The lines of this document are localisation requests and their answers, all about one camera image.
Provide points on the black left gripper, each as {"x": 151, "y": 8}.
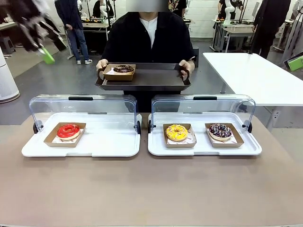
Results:
{"x": 30, "y": 16}

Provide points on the chocolate donut with gold sprinkles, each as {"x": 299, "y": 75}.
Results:
{"x": 118, "y": 69}

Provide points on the cardboard box of chocolate donut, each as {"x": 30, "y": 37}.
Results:
{"x": 118, "y": 77}

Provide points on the paper liner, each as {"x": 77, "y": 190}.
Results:
{"x": 190, "y": 139}
{"x": 81, "y": 136}
{"x": 233, "y": 141}

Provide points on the dark brown serving tray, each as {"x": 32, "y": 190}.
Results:
{"x": 154, "y": 78}

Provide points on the cardboard box of purple donut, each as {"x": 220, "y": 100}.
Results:
{"x": 227, "y": 145}

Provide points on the purple chocolate sprinkled donut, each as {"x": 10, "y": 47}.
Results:
{"x": 214, "y": 132}

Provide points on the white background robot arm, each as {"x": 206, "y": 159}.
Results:
{"x": 227, "y": 11}

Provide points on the person in black jacket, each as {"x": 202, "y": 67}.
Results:
{"x": 127, "y": 35}

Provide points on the red glazed donut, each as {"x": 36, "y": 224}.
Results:
{"x": 64, "y": 133}

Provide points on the cardboard box of red donut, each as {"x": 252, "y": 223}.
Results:
{"x": 50, "y": 139}

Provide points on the paper liner under red donut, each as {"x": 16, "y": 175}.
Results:
{"x": 81, "y": 136}

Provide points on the paper liner under yellow donut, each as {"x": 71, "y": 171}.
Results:
{"x": 190, "y": 139}

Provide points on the yellow sprinkled donut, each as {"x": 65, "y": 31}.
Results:
{"x": 177, "y": 133}

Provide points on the cardboard box of yellow donut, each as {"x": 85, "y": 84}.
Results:
{"x": 180, "y": 145}

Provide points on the person's right hand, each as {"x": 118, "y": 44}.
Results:
{"x": 102, "y": 63}

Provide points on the person's left hand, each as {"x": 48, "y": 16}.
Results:
{"x": 188, "y": 65}

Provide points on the bystander in blue jeans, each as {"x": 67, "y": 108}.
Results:
{"x": 79, "y": 40}

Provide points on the grey plastic stool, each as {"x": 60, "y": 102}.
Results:
{"x": 8, "y": 43}

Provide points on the workbench with black panel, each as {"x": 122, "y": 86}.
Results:
{"x": 97, "y": 35}

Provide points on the white office desk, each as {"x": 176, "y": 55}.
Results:
{"x": 7, "y": 25}

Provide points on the white side table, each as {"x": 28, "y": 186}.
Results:
{"x": 248, "y": 75}

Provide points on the bystander in black suit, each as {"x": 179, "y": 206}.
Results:
{"x": 267, "y": 23}

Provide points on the white air purifier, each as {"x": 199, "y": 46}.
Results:
{"x": 7, "y": 82}

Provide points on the clear plastic display lid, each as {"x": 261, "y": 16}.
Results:
{"x": 82, "y": 105}
{"x": 213, "y": 106}

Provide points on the white workbench with robot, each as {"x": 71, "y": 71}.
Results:
{"x": 236, "y": 32}

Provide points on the bystander beside background robot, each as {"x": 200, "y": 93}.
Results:
{"x": 221, "y": 7}

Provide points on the black step stool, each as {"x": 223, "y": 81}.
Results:
{"x": 196, "y": 53}

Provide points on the white display tray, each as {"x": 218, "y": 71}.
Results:
{"x": 201, "y": 142}
{"x": 106, "y": 137}

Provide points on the bystander in printed black shirt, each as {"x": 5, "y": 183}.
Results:
{"x": 177, "y": 7}

